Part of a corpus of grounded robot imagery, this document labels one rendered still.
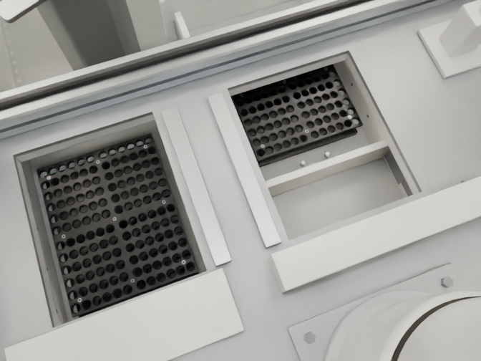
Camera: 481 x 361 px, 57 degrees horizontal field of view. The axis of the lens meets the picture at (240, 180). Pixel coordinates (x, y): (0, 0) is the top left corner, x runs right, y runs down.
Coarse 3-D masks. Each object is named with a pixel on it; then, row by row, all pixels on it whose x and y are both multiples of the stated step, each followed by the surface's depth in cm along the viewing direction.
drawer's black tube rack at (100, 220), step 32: (128, 160) 66; (160, 160) 70; (64, 192) 65; (96, 192) 65; (128, 192) 65; (160, 192) 65; (64, 224) 63; (96, 224) 63; (128, 224) 63; (160, 224) 64; (64, 256) 64; (96, 256) 65; (128, 256) 62; (160, 256) 62; (192, 256) 62; (96, 288) 63; (128, 288) 63
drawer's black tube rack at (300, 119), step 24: (312, 72) 72; (336, 72) 72; (240, 96) 70; (264, 96) 74; (288, 96) 71; (312, 96) 71; (336, 96) 71; (240, 120) 73; (264, 120) 69; (288, 120) 70; (312, 120) 69; (336, 120) 70; (360, 120) 70; (264, 144) 68; (288, 144) 71; (312, 144) 72
